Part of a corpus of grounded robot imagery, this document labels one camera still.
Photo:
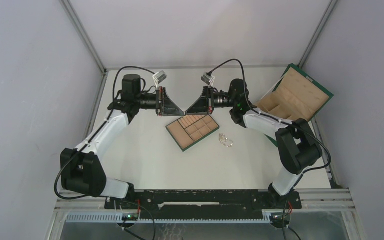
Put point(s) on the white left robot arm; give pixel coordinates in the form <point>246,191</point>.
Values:
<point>81,168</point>

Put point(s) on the green jewelry tray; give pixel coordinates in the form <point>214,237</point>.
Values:
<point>189,130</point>

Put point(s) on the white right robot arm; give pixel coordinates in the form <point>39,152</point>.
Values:
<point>297,146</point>

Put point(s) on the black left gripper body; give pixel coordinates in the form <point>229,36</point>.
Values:
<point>159,106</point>

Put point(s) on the green open jewelry box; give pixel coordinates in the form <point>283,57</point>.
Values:
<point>295,96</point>

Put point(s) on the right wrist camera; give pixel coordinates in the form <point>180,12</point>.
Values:
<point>208,79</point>

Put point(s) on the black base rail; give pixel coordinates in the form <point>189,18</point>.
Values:
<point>212,205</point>

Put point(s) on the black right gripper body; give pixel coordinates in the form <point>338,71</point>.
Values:
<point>210,100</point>

